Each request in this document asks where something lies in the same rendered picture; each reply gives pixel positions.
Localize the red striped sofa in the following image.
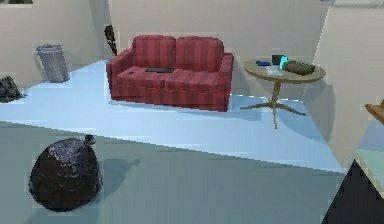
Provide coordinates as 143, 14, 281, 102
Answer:
105, 34, 235, 113

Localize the black flat laptop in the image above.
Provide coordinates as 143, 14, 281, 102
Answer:
144, 66, 175, 74

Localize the pale clear flat dish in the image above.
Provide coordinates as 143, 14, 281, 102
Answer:
265, 65, 284, 76

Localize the black box with cyan light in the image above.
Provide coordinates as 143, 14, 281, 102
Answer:
271, 54, 289, 70

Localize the black tied garbage bag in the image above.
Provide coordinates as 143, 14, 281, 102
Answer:
28, 134, 104, 213

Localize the grey ribbed trash bin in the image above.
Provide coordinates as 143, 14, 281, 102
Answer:
35, 44, 71, 84

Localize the brown wooden furniture corner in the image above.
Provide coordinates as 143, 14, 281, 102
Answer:
364, 99, 384, 125

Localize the dark crumpled garbage bag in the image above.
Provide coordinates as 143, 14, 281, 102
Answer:
0, 75, 27, 103

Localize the dark triangular furniture corner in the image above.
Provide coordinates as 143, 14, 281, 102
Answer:
320, 159, 384, 224

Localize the round wooden pedestal table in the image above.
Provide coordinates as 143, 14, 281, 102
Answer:
239, 58, 327, 130

